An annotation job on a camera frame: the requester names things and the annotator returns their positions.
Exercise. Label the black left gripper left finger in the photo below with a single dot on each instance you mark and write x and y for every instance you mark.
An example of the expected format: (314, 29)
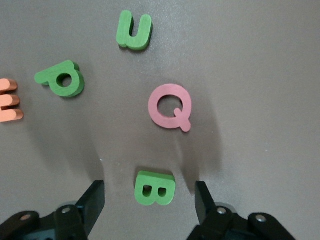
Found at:
(92, 200)

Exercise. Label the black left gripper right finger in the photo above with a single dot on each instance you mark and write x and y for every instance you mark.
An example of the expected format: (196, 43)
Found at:
(203, 202)

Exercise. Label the green letter B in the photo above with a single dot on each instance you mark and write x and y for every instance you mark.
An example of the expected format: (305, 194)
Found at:
(138, 193)

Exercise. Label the green letter P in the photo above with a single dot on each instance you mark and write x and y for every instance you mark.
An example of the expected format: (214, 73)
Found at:
(45, 76)

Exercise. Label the green letter U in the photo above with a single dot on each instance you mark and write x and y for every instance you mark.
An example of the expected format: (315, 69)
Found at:
(135, 42)

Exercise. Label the pink letter Q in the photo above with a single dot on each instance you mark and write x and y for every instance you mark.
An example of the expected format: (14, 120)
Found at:
(153, 107)

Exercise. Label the orange letter E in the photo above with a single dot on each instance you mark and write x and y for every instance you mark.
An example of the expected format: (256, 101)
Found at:
(7, 116)

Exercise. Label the brown table cover sheet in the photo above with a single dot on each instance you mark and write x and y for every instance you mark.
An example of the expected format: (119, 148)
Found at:
(250, 75)

